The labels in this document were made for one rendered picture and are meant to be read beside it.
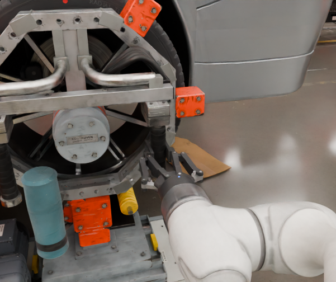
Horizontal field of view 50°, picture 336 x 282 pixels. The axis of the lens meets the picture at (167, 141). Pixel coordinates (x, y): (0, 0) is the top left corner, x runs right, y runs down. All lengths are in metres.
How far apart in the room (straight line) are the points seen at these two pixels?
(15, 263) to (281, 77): 1.13
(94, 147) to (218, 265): 0.48
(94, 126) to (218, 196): 1.37
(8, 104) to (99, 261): 0.81
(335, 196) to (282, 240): 1.75
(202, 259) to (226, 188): 1.68
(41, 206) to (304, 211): 0.65
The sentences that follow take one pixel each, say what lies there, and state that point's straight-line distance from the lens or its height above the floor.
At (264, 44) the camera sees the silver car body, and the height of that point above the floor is 0.95.
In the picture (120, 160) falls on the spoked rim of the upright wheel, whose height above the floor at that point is 0.64.
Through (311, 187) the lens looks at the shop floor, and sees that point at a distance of 2.34.
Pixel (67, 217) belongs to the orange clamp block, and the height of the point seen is 0.52.
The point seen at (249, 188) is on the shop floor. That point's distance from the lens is 2.22.
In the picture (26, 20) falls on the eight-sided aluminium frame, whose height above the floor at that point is 1.11.
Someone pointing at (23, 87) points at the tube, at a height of 1.01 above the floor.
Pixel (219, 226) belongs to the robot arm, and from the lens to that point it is 0.56.
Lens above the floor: 1.24
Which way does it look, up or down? 27 degrees down
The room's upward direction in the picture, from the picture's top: straight up
